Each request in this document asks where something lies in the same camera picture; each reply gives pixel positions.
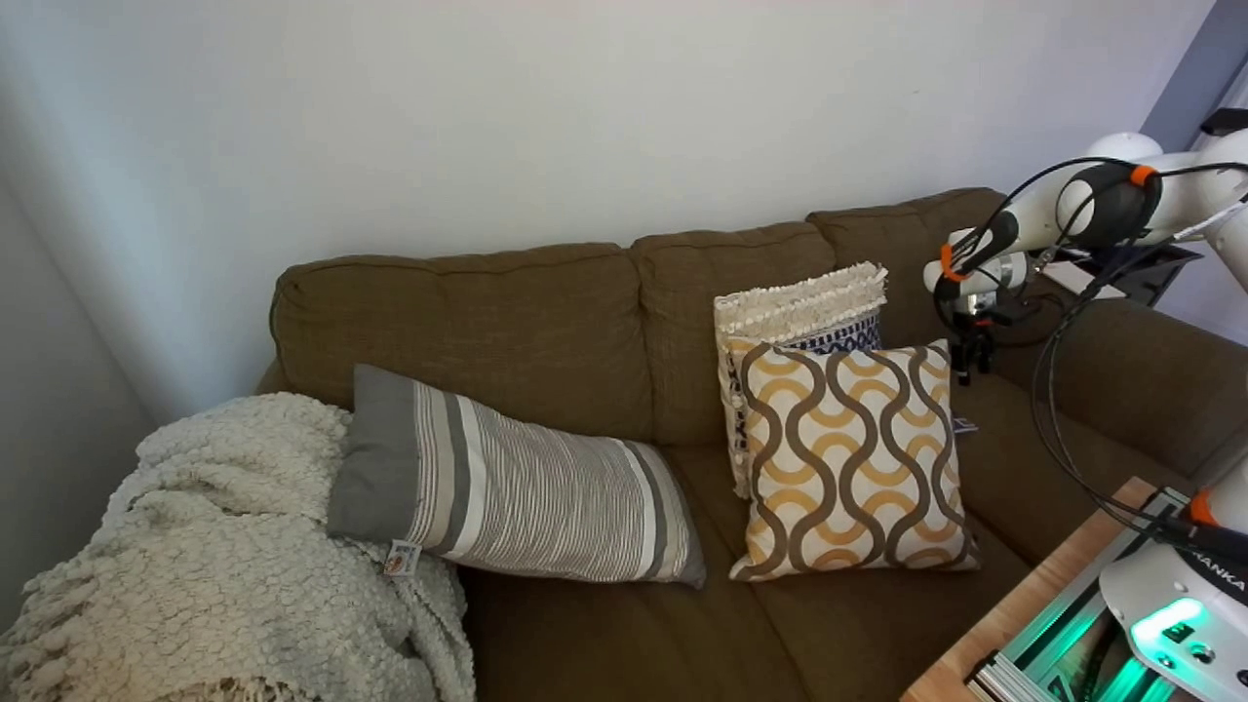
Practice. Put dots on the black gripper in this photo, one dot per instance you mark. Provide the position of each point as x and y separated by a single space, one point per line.
978 334

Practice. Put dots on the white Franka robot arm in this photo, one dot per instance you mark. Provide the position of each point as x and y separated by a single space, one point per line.
1040 215

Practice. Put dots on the brown fabric couch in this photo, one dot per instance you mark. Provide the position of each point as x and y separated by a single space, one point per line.
549 325

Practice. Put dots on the blue white tassel pillow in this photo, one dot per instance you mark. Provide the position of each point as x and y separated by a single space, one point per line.
795 304

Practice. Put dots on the tan wavy pattern pillow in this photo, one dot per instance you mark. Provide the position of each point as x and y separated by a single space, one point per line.
844 468

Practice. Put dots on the wooden table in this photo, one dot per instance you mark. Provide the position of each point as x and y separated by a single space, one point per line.
1000 624

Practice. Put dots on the grey striped pillow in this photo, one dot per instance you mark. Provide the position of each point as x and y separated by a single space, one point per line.
522 493

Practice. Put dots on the cream knitted blanket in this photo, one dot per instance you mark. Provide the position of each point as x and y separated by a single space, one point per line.
221 560

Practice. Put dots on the aluminium frame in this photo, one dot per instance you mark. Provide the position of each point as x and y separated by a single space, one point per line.
1040 657

